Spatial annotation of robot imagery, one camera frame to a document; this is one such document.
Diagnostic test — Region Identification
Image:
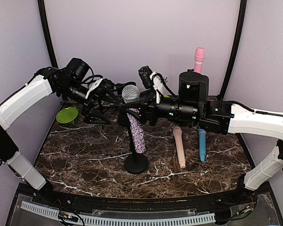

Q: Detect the beige microphone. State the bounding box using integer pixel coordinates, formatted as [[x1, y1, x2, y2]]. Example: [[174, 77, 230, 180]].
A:
[[173, 126, 186, 169]]

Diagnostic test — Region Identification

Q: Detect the blue microphone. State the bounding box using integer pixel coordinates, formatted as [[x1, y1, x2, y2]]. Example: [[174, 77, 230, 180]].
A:
[[198, 129, 206, 162]]

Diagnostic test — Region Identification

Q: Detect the pink microphone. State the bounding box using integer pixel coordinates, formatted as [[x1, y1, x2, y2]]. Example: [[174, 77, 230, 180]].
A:
[[194, 47, 205, 73]]

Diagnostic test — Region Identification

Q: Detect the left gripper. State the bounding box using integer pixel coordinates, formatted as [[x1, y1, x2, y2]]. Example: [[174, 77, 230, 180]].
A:
[[59, 80, 121, 124]]

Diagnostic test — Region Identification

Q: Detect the green plate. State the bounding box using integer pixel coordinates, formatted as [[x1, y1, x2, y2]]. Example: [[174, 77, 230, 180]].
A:
[[56, 107, 79, 124]]

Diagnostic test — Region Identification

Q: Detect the black frame post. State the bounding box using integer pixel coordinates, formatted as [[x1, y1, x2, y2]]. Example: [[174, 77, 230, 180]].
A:
[[37, 0, 58, 68], [217, 0, 247, 100]]

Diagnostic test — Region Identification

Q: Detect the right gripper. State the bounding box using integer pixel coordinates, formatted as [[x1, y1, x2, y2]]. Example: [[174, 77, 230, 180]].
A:
[[122, 89, 200, 126]]

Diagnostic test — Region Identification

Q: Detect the black tripod mic stand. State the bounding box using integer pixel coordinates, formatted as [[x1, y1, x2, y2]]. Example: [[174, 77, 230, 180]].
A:
[[97, 96, 119, 125]]

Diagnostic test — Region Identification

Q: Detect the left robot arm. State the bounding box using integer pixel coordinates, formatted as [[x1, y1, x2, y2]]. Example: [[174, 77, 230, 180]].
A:
[[0, 58, 117, 205]]

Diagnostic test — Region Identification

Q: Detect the white cable duct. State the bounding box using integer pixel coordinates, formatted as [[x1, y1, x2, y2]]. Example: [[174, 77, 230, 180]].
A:
[[20, 201, 216, 226]]

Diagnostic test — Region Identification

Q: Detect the black frame post right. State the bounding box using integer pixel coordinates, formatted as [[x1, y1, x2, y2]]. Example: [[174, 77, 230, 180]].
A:
[[217, 0, 247, 100]]

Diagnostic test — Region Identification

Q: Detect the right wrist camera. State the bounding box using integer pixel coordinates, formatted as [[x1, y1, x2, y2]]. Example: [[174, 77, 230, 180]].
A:
[[138, 66, 164, 104]]

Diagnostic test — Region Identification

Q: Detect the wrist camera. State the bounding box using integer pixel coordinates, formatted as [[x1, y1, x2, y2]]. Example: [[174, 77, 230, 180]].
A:
[[85, 78, 114, 100], [138, 66, 164, 104]]

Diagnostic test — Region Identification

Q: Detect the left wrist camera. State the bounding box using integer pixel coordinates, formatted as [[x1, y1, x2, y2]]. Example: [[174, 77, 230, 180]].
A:
[[85, 78, 114, 100]]

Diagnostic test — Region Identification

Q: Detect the black frame post left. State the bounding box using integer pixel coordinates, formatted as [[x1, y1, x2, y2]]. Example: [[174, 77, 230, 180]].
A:
[[37, 0, 58, 68]]

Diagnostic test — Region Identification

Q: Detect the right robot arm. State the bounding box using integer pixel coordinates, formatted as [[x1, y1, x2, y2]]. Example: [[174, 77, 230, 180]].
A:
[[121, 68, 283, 204]]

